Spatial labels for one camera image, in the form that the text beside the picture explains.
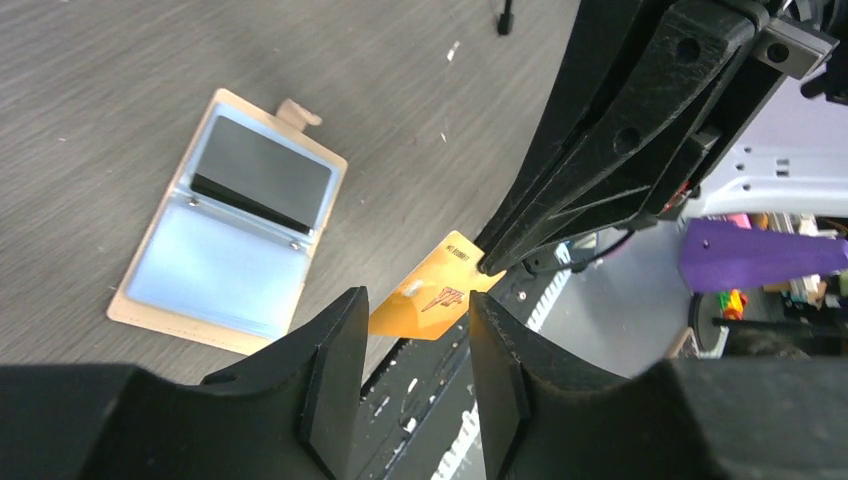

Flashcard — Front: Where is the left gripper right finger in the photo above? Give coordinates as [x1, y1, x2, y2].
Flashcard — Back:
[468, 292, 847, 479]

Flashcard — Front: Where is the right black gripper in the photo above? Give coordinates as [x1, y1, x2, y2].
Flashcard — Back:
[478, 1, 847, 275]

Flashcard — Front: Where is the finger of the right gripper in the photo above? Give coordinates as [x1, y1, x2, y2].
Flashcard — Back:
[475, 1, 663, 265]

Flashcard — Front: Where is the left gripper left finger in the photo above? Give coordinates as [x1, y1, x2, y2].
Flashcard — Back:
[1, 287, 369, 479]

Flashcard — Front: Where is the tan card holder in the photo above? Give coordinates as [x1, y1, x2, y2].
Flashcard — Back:
[107, 88, 348, 355]

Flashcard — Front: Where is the dark grey credit card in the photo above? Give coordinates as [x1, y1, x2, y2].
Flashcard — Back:
[189, 116, 334, 236]

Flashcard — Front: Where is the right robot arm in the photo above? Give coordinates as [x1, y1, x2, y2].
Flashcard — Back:
[477, 1, 847, 274]

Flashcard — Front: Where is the microphone on tripod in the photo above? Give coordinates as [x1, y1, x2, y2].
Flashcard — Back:
[496, 0, 514, 36]

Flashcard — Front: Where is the purple plastic part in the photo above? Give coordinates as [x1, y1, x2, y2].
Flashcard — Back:
[679, 219, 847, 293]

